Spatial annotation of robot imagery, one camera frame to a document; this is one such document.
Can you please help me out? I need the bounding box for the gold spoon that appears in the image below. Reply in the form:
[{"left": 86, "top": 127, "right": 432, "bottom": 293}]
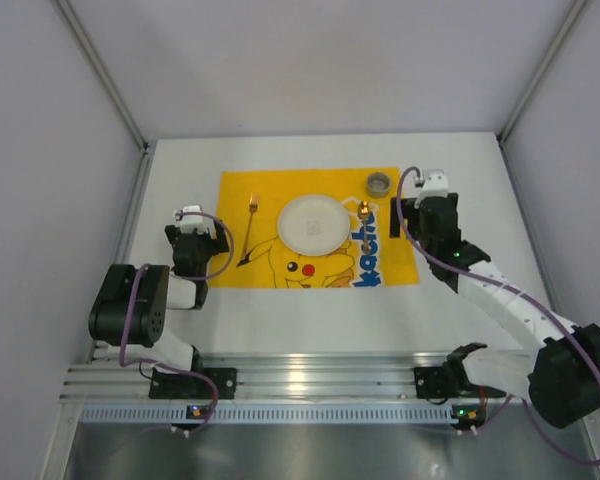
[{"left": 357, "top": 200, "right": 371, "bottom": 255}]

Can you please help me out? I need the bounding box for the speckled ceramic cup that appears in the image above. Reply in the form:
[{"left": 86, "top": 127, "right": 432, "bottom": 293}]
[{"left": 366, "top": 172, "right": 391, "bottom": 199}]

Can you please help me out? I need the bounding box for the yellow Pikachu cloth placemat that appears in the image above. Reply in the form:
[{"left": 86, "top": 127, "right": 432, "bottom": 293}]
[{"left": 212, "top": 168, "right": 419, "bottom": 289}]

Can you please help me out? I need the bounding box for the thin brown fork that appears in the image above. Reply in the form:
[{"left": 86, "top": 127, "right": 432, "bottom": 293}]
[{"left": 238, "top": 193, "right": 259, "bottom": 266}]

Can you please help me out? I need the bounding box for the cream round plate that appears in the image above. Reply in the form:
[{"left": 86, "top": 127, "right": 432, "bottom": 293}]
[{"left": 276, "top": 194, "right": 350, "bottom": 257}]

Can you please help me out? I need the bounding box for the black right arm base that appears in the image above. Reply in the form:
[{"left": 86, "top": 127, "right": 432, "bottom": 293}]
[{"left": 413, "top": 342, "right": 506, "bottom": 405}]

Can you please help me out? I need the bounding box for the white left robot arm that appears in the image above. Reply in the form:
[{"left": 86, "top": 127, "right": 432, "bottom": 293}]
[{"left": 88, "top": 220, "right": 232, "bottom": 375}]

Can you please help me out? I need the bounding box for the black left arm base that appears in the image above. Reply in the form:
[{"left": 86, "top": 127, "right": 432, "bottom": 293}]
[{"left": 148, "top": 367, "right": 238, "bottom": 400}]

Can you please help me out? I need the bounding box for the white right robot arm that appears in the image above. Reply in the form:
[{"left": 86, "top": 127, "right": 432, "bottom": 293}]
[{"left": 390, "top": 193, "right": 600, "bottom": 428}]

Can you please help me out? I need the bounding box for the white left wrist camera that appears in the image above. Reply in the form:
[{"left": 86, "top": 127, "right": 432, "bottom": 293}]
[{"left": 174, "top": 204, "right": 205, "bottom": 229}]

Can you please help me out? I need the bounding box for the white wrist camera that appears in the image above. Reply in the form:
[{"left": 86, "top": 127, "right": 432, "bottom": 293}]
[
  {"left": 414, "top": 169, "right": 449, "bottom": 209},
  {"left": 174, "top": 204, "right": 205, "bottom": 229}
]

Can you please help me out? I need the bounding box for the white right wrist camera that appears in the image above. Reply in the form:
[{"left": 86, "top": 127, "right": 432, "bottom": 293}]
[{"left": 414, "top": 169, "right": 449, "bottom": 209}]

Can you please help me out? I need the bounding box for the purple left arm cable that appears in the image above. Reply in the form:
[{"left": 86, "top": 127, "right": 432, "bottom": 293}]
[{"left": 118, "top": 211, "right": 236, "bottom": 435}]

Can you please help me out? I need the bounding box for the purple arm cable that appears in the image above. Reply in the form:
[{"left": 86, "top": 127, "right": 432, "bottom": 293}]
[
  {"left": 397, "top": 166, "right": 600, "bottom": 469},
  {"left": 118, "top": 211, "right": 236, "bottom": 435}
]

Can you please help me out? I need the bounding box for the aluminium mounting rail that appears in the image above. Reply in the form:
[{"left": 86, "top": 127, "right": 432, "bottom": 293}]
[{"left": 59, "top": 339, "right": 600, "bottom": 404}]

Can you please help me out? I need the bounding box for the perforated cable tray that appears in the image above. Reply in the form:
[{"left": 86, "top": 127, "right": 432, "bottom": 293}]
[{"left": 79, "top": 402, "right": 486, "bottom": 426}]

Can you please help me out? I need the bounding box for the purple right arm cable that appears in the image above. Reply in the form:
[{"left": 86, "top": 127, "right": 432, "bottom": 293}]
[{"left": 397, "top": 166, "right": 600, "bottom": 469}]

